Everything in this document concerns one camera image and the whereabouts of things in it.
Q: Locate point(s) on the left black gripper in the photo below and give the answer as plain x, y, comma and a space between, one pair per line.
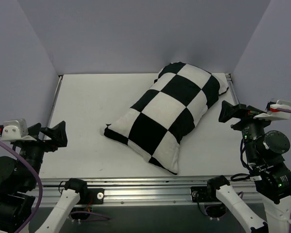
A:
42, 135

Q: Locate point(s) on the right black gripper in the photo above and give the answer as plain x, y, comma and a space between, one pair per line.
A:
244, 115

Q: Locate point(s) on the black white checkered pillowcase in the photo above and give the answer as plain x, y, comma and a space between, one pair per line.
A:
168, 111

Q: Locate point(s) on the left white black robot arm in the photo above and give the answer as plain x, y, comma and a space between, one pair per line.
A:
21, 188

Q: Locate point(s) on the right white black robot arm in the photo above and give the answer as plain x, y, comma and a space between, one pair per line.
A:
262, 155

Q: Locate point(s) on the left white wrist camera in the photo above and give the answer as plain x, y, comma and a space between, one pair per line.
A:
16, 130

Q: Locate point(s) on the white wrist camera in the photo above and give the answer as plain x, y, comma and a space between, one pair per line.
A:
273, 112
16, 130

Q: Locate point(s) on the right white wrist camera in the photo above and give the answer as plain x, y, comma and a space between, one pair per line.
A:
273, 112

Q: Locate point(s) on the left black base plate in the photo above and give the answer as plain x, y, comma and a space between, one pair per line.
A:
96, 196

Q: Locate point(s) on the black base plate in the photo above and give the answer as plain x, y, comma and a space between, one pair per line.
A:
200, 194
96, 196

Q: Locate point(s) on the aluminium front rail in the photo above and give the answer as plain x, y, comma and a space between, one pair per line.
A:
146, 191

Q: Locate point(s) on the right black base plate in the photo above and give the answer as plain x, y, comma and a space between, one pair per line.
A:
200, 194

